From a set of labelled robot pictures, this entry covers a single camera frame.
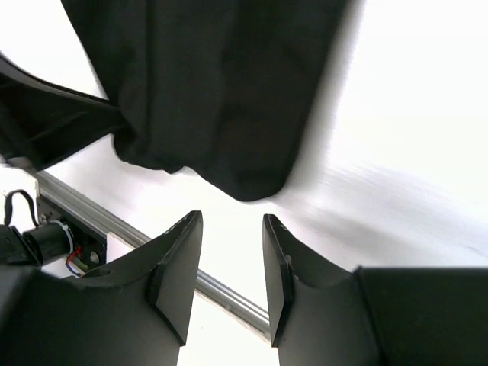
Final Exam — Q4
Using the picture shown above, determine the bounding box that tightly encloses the black pleated skirt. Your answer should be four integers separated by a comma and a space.
63, 0, 350, 202

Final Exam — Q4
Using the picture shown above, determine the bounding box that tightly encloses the front aluminium rail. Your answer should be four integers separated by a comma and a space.
36, 169, 271, 336

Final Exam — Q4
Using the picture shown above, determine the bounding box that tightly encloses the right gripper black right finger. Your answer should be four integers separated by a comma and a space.
262, 214, 487, 365

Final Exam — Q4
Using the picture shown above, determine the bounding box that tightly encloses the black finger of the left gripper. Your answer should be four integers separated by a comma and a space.
1, 55, 127, 171

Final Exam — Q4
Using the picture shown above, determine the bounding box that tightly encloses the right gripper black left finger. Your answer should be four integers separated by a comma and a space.
1, 211, 203, 365

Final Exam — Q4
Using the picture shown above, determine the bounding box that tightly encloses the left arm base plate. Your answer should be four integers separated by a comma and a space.
37, 194, 107, 276

